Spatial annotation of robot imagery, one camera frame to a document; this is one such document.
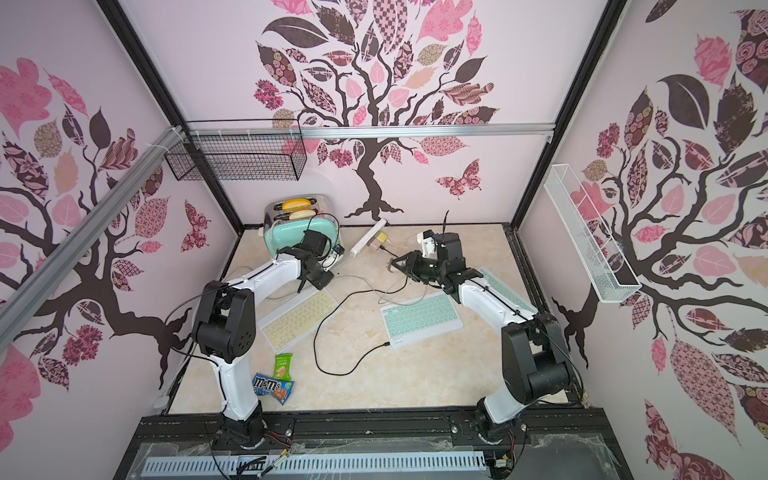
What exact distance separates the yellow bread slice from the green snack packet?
0.49 meters

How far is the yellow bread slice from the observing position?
102cm

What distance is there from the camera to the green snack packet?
0.84 meters
